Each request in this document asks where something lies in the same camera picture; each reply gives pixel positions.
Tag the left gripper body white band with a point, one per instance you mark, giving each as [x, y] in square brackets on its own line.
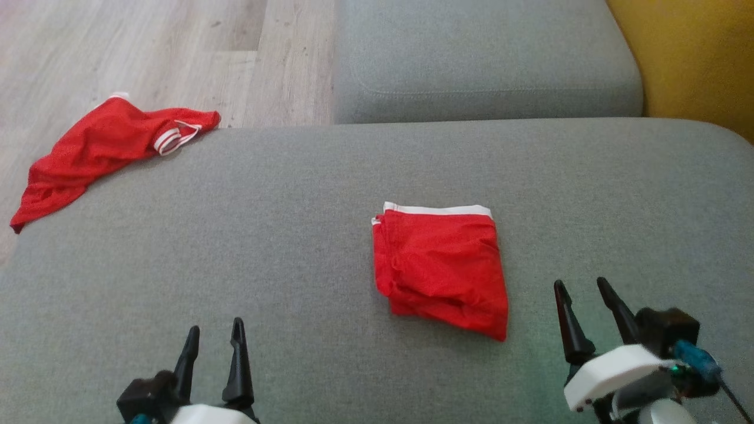
[212, 415]

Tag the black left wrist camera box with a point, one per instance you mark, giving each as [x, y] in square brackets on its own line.
[147, 397]

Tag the red shirt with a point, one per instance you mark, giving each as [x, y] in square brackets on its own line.
[94, 153]

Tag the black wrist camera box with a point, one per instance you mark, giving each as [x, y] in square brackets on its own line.
[668, 330]
[147, 397]

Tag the red shorts with white trim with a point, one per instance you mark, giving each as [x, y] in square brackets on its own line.
[442, 271]

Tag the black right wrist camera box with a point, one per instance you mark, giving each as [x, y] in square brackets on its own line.
[668, 330]

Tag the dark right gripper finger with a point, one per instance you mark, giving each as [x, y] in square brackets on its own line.
[571, 330]
[621, 318]

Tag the small grey sofa cushion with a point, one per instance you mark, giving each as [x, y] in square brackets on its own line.
[483, 53]

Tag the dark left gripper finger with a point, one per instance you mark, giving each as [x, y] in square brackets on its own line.
[238, 365]
[188, 359]

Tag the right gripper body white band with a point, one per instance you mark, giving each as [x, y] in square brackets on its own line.
[612, 374]

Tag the large grey sofa seat cushion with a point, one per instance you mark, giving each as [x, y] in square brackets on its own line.
[294, 265]

